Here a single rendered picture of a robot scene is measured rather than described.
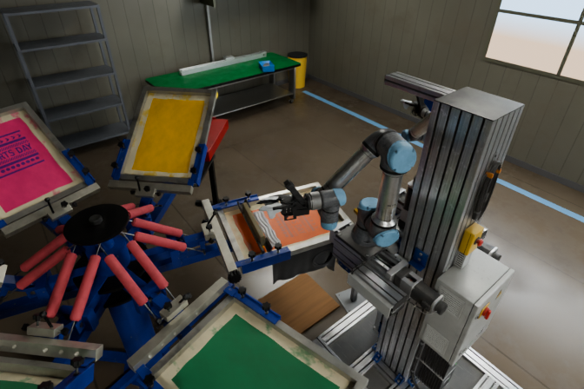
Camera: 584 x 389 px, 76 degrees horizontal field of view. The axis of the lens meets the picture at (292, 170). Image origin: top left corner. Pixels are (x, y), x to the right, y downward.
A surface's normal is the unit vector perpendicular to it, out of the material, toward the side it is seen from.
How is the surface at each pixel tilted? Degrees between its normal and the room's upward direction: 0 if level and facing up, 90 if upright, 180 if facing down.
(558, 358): 0
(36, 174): 32
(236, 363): 0
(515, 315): 0
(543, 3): 90
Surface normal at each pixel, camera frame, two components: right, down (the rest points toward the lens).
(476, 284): 0.01, -0.84
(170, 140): -0.05, -0.42
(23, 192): 0.43, -0.54
